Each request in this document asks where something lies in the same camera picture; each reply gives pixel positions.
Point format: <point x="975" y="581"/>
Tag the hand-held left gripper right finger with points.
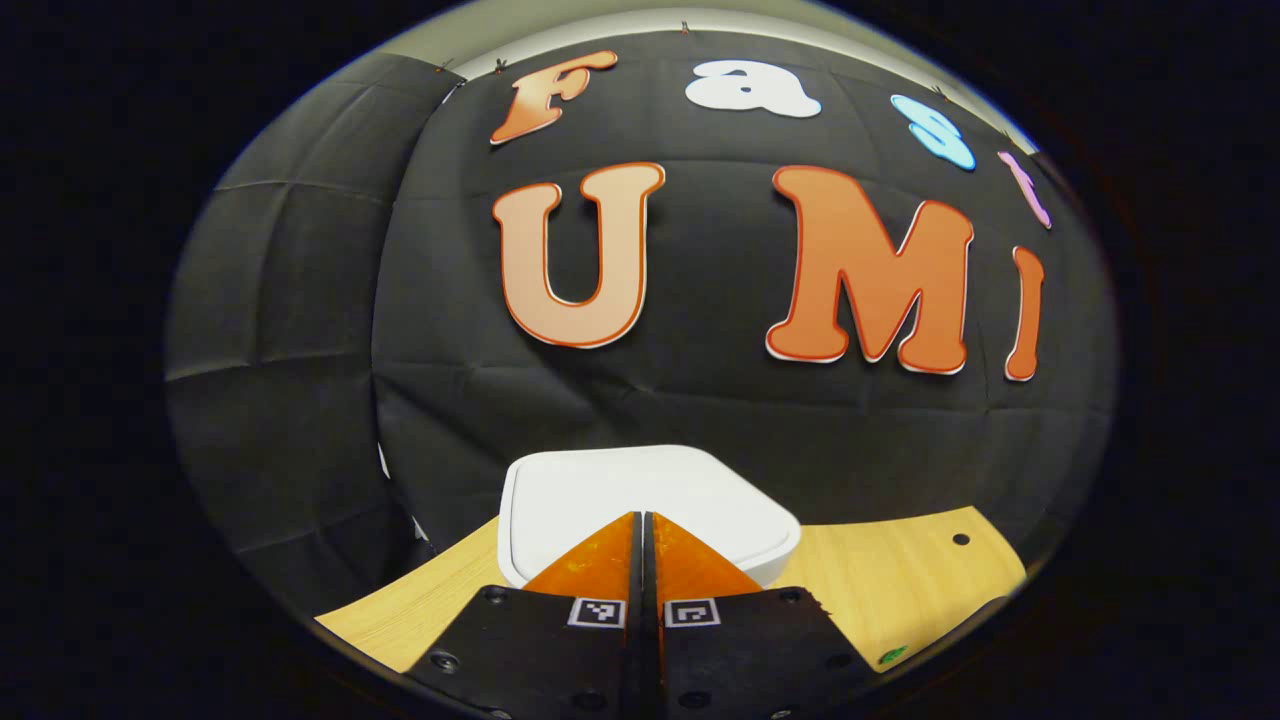
<point x="740" y="660"/>

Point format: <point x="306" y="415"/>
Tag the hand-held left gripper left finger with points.
<point x="560" y="660"/>

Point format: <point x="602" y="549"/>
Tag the green paper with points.
<point x="893" y="655"/>

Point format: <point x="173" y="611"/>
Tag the white desktop garbage bin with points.
<point x="650" y="500"/>

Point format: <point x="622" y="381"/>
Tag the wooden desktop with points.
<point x="880" y="570"/>

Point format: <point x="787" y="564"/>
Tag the black backdrop cloth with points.
<point x="700" y="400"/>

